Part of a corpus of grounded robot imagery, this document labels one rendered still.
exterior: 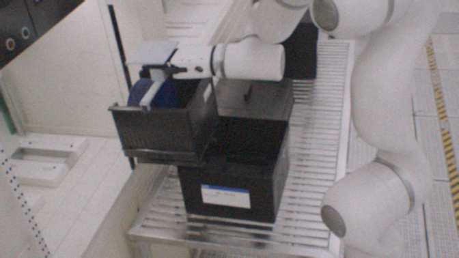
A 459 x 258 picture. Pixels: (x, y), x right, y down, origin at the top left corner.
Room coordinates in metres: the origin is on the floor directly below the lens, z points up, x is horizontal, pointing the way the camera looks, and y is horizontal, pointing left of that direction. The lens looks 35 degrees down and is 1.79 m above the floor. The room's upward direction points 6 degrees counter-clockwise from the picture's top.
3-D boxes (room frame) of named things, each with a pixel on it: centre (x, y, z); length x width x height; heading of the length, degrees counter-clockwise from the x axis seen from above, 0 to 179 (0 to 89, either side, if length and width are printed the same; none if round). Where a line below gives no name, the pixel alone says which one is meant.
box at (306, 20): (1.92, -0.28, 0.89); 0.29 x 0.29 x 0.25; 76
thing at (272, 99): (1.52, -0.08, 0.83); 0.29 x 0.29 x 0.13; 71
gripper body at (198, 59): (1.08, 0.06, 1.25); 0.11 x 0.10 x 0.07; 72
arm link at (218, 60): (1.05, 0.00, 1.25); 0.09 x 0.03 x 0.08; 162
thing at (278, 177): (1.15, -0.01, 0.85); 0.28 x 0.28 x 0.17; 71
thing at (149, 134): (1.11, 0.16, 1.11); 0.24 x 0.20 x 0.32; 162
